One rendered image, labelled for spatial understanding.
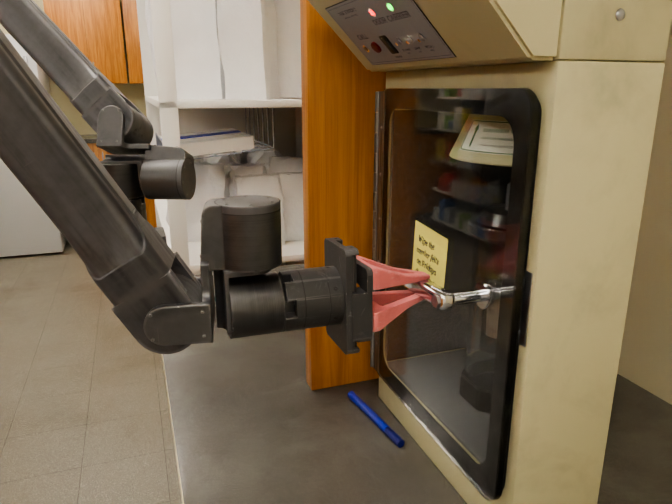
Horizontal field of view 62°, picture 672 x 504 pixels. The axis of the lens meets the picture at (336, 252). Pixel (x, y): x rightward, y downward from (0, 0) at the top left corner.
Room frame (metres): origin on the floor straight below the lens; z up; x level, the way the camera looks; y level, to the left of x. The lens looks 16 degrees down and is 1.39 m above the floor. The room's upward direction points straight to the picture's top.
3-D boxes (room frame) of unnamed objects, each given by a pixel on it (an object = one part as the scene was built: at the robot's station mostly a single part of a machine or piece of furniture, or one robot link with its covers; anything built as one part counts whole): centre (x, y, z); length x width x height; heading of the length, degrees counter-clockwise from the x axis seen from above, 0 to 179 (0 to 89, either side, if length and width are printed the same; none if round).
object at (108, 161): (0.78, 0.29, 1.27); 0.07 x 0.06 x 0.07; 84
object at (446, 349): (0.61, -0.11, 1.19); 0.30 x 0.01 x 0.40; 19
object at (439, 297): (0.53, -0.11, 1.20); 0.10 x 0.05 x 0.03; 19
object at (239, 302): (0.49, 0.08, 1.20); 0.07 x 0.06 x 0.07; 108
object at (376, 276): (0.53, -0.05, 1.19); 0.09 x 0.07 x 0.07; 109
